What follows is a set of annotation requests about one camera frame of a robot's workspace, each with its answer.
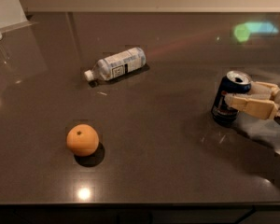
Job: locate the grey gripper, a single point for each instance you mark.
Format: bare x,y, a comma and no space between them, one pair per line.
258,103

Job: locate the blue pepsi can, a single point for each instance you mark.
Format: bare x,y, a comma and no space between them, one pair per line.
234,82

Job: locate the clear plastic water bottle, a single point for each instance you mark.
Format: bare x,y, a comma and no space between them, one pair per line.
117,65

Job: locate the orange fruit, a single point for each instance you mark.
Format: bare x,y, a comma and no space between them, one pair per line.
82,140

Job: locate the white slanted board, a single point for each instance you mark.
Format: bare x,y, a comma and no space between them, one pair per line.
11,13

